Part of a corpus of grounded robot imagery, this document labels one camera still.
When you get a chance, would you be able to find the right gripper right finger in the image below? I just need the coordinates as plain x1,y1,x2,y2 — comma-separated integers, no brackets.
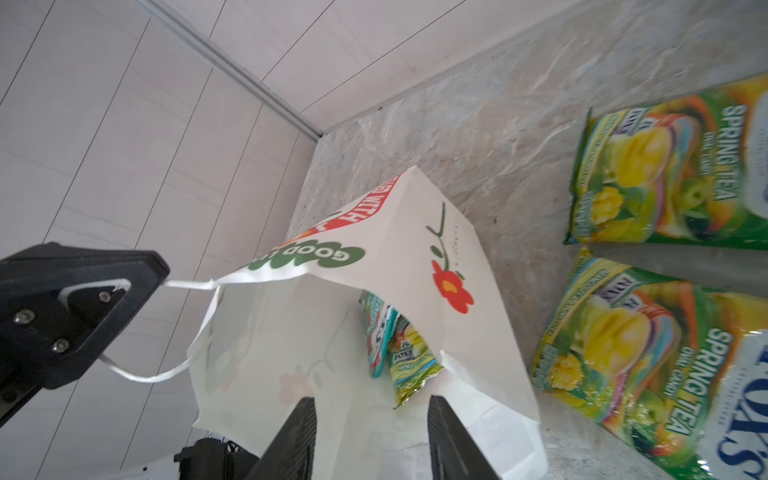
427,395,500,480

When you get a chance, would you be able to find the mango Fox's candy packet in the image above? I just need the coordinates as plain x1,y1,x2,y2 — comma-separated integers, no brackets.
387,315,443,408

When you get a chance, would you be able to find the teal berry Fox's packet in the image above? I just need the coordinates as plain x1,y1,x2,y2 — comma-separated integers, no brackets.
360,291,399,378

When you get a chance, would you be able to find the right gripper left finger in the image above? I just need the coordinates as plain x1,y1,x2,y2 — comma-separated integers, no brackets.
245,397,317,480

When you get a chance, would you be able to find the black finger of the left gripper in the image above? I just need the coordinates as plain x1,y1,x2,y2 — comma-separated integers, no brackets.
1,242,170,423

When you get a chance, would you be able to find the green yellow Fox's candy packet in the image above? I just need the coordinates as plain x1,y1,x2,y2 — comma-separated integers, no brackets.
565,74,767,250

